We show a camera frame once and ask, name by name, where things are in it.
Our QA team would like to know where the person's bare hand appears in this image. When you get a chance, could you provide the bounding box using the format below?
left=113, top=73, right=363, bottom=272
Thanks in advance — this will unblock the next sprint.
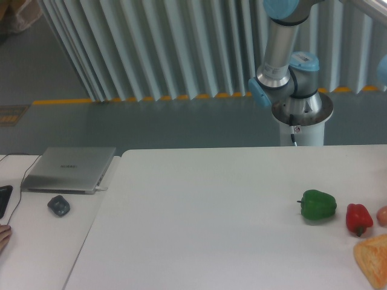
left=0, top=225, right=12, bottom=252

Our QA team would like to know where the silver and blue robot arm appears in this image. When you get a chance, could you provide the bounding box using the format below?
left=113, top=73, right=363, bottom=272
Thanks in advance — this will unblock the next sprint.
left=248, top=1, right=386, bottom=107

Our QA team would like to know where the green bell pepper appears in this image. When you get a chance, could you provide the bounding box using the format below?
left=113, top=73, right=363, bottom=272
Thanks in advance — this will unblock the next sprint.
left=297, top=189, right=337, bottom=221

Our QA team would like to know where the red bell pepper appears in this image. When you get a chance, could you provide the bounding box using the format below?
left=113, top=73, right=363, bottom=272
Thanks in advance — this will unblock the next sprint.
left=346, top=204, right=374, bottom=237

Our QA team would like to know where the dark grey 3D mouse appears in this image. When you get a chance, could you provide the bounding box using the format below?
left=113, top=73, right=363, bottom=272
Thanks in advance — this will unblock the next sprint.
left=47, top=195, right=71, bottom=218

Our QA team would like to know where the silver closed laptop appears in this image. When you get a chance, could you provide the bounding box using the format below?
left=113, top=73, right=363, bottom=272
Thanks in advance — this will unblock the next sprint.
left=21, top=147, right=116, bottom=195

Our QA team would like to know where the light blue folding partition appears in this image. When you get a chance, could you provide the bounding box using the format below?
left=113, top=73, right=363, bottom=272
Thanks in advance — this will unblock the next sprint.
left=39, top=1, right=386, bottom=102

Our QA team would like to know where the orange toast bread slice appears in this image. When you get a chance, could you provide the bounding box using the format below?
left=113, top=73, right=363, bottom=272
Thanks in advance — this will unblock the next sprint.
left=353, top=234, right=386, bottom=289

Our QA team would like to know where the pale orange round fruit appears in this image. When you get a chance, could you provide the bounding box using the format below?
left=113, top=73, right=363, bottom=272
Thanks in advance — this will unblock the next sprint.
left=376, top=206, right=387, bottom=227

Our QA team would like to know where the thin black desk cable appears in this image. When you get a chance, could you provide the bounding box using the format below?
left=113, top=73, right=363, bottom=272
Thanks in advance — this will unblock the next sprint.
left=0, top=152, right=43, bottom=227

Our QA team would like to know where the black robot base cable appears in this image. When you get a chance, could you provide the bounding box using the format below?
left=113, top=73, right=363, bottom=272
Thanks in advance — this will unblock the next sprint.
left=289, top=113, right=298, bottom=147

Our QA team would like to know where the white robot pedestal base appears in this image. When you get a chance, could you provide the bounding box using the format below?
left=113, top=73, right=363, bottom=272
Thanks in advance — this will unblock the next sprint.
left=272, top=92, right=333, bottom=146

